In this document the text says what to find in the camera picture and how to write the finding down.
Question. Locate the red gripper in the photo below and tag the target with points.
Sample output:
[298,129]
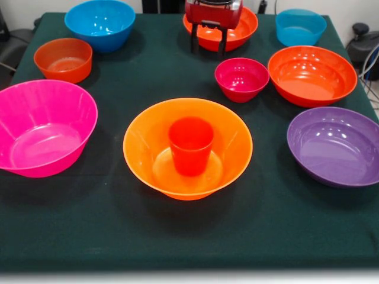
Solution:
[213,14]

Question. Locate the wide red-orange bowl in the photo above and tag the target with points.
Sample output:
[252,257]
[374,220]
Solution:
[242,32]
[311,77]

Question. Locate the small magenta bowl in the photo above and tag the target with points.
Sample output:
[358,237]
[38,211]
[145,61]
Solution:
[241,78]

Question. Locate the large blue bowl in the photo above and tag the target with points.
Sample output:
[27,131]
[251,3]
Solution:
[99,20]

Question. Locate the orange cup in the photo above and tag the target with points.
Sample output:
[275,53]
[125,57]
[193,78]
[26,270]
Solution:
[191,154]

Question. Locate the large yellow-orange bowl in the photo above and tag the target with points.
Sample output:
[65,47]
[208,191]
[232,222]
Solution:
[148,148]

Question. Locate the small orange bowl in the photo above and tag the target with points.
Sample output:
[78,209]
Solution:
[65,71]

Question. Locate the large pink bowl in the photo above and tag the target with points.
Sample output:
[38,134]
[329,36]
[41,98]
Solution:
[44,145]

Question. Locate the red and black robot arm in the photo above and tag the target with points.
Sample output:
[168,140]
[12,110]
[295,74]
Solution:
[213,1]

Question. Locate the black cylindrical plug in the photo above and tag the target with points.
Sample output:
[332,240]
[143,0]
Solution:
[263,6]

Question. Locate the small light blue bowl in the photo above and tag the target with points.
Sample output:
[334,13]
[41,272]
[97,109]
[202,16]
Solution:
[299,37]

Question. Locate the black office chair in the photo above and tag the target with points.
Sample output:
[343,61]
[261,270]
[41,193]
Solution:
[364,44]

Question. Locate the wide purple bowl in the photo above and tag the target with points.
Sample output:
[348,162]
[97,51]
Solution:
[331,148]

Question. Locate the grey office chair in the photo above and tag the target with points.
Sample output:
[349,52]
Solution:
[17,41]

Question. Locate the dark green tablecloth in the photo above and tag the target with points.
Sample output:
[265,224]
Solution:
[189,230]

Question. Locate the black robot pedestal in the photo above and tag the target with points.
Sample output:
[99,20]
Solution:
[163,6]

